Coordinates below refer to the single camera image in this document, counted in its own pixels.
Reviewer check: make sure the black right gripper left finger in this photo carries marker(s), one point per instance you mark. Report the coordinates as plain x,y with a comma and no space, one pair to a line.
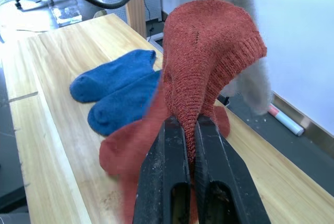
161,177

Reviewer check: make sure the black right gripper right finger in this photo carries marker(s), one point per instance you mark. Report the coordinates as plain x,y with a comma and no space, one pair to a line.
224,171

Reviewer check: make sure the rust red knit sock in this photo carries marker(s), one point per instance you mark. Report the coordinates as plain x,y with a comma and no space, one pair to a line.
203,51
125,151

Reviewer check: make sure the white marker with red cap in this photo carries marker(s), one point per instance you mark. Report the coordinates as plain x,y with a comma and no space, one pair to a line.
284,120

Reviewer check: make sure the blue ankle sock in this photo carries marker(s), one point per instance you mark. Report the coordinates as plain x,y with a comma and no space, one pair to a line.
109,77
122,106

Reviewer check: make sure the small white floor device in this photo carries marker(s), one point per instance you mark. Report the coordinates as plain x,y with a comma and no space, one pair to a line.
159,41

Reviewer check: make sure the wooden frame post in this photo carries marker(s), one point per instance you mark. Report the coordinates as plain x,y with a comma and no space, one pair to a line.
134,7

